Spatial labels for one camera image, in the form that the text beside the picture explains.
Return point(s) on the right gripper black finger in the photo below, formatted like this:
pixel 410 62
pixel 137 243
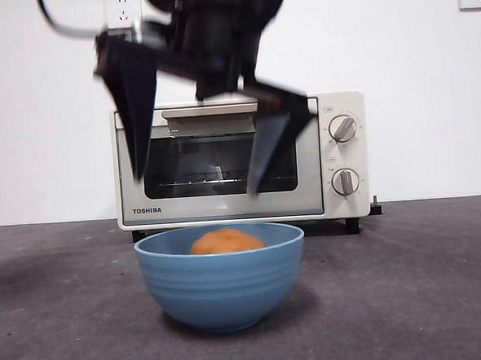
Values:
pixel 274 133
pixel 131 93

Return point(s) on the blue bowl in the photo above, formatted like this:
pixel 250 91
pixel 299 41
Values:
pixel 220 287

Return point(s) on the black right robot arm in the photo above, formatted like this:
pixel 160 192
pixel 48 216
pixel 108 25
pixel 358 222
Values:
pixel 215 26

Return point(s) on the beige oven knob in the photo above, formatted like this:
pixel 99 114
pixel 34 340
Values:
pixel 345 181
pixel 342 129

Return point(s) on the black power plug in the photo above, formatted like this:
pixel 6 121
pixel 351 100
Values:
pixel 376 209

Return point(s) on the white toaster oven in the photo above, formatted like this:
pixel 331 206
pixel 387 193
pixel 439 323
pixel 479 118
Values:
pixel 343 157

